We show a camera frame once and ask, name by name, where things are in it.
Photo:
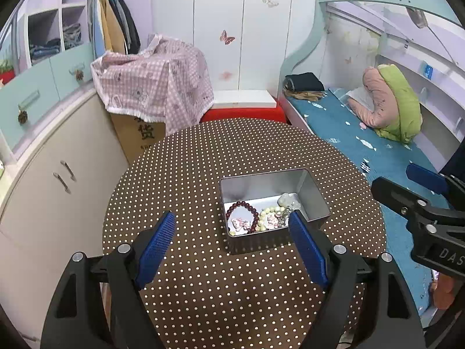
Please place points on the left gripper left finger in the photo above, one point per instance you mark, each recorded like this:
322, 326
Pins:
127, 270

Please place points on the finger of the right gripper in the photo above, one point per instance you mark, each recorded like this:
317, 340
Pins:
428, 179
408, 204

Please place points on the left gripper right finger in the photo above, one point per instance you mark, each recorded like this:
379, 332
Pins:
336, 270

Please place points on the white jade carved pendant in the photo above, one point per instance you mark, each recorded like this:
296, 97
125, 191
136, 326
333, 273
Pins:
289, 201

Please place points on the pink white charm hairclip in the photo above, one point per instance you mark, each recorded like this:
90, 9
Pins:
239, 225

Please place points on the person's right hand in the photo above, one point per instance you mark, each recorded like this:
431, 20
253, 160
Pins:
443, 291

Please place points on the dark hanging jacket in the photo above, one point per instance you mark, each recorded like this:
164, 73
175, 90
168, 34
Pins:
456, 164

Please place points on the blue patterned bed sheet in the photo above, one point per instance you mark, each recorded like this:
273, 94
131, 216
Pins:
331, 120

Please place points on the green blanket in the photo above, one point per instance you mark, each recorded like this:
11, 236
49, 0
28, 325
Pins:
408, 124

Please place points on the brown polka dot tablecloth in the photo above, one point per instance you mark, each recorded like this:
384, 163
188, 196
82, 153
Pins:
204, 297

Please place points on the pink pillow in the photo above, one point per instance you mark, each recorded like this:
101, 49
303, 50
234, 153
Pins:
385, 109

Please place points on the silver metal tin box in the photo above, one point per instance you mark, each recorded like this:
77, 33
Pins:
254, 197

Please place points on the beige curved cabinet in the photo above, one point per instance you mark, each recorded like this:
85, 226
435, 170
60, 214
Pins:
56, 208

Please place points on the cardboard box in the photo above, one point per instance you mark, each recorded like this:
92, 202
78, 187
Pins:
135, 135

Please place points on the red stool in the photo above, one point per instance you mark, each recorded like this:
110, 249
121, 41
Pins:
269, 114

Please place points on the folded dark clothes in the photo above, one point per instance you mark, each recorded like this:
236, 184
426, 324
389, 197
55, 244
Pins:
303, 82

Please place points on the white board on stool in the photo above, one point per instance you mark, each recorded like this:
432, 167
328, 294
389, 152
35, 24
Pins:
243, 99

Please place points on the pink checkered cloth cover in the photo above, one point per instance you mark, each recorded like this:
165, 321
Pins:
167, 82

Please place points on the teal drawer unit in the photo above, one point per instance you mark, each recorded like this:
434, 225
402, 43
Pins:
31, 95

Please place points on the hanging clothes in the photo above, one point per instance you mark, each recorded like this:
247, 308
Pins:
111, 28

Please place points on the white wardrobe with butterflies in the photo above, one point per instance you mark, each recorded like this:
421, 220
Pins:
244, 41

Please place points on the purple open shelf unit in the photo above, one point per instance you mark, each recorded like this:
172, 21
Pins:
41, 20

